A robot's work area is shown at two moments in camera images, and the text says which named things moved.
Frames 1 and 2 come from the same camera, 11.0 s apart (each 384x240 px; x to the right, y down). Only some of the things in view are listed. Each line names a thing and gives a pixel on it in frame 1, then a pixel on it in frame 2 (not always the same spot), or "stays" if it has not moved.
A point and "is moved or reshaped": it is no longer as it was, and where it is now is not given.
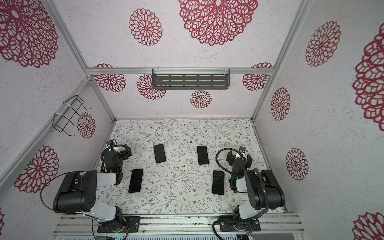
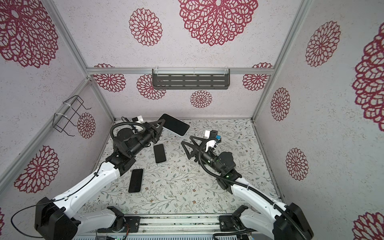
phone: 202,155 is moved or reshaped
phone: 159,153 stays
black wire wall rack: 60,121 stays
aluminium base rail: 183,224 stays
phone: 136,181 stays
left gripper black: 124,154 → 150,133
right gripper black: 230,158 → 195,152
